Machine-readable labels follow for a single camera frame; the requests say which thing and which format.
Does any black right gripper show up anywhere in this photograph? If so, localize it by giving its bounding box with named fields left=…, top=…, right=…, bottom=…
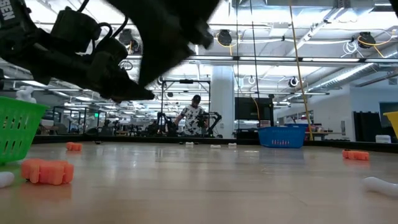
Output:
left=107, top=0, right=220, bottom=85

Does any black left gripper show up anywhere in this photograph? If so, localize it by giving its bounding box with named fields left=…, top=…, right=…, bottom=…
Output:
left=86, top=37, right=155, bottom=104

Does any green plastic basket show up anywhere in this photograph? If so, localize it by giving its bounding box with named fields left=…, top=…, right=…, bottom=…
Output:
left=0, top=95, right=49, bottom=165

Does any blue plastic basket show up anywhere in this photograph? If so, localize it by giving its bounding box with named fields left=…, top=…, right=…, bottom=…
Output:
left=257, top=124, right=307, bottom=149

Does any yellow plastic basket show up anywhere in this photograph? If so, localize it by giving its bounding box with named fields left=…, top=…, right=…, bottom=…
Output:
left=382, top=111, right=398, bottom=140

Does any person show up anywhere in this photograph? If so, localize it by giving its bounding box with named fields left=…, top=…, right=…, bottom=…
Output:
left=174, top=95, right=210, bottom=137

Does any white building column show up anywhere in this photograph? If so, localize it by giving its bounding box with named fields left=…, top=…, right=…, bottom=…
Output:
left=210, top=65, right=236, bottom=139

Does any orange foam pumpkin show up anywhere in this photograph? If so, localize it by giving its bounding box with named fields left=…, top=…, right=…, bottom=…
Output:
left=65, top=142, right=83, bottom=152
left=20, top=159, right=75, bottom=186
left=341, top=149, right=370, bottom=162

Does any ceiling light strip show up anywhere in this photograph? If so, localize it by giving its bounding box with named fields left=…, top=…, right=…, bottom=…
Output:
left=124, top=54, right=398, bottom=63

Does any black display screen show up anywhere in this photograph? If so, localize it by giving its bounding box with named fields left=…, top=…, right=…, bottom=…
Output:
left=234, top=97, right=275, bottom=121

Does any black partition panel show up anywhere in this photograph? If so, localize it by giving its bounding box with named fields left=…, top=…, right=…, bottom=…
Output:
left=353, top=111, right=382, bottom=142

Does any black metal gantry frame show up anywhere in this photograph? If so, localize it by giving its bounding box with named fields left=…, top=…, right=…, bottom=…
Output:
left=160, top=79, right=211, bottom=138

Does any black framed enclosure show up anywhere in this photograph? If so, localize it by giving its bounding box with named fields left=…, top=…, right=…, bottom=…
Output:
left=52, top=106, right=108, bottom=135

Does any black hanging cable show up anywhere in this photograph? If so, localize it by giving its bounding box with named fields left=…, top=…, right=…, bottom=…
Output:
left=248, top=0, right=262, bottom=140

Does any yellow hanging cable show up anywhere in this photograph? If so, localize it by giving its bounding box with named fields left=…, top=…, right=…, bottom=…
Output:
left=288, top=0, right=314, bottom=141

